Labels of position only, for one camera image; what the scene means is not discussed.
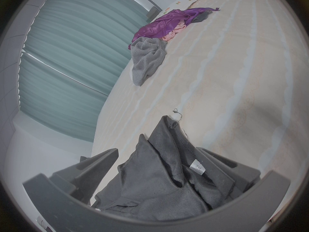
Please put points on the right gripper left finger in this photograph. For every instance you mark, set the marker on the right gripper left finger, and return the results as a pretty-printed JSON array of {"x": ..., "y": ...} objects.
[{"x": 82, "y": 175}]

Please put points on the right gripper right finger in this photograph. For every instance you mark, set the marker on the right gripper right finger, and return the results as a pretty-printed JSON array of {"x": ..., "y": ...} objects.
[{"x": 241, "y": 177}]

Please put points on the dark grey garment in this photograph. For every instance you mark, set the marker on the dark grey garment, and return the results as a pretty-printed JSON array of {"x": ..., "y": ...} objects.
[{"x": 201, "y": 17}]

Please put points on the pink garment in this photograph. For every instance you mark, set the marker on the pink garment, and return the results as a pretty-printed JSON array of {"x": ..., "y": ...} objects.
[{"x": 170, "y": 35}]

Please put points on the blue-green curtain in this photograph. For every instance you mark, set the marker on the blue-green curtain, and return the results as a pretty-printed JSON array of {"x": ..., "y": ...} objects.
[
  {"x": 84, "y": 32},
  {"x": 62, "y": 98}
]

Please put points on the bed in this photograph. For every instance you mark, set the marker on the bed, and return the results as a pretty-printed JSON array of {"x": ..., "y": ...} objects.
[{"x": 229, "y": 81}]

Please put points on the purple garment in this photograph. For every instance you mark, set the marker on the purple garment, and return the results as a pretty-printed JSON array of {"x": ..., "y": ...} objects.
[{"x": 157, "y": 25}]

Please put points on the white printed pillow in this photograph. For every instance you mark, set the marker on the white printed pillow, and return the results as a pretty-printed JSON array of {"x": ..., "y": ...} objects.
[{"x": 183, "y": 1}]

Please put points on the grey bedside table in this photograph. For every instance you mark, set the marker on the grey bedside table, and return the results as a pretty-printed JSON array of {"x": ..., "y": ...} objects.
[{"x": 152, "y": 11}]

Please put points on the black T-shirt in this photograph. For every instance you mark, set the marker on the black T-shirt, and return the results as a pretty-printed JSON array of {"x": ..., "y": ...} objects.
[{"x": 149, "y": 177}]

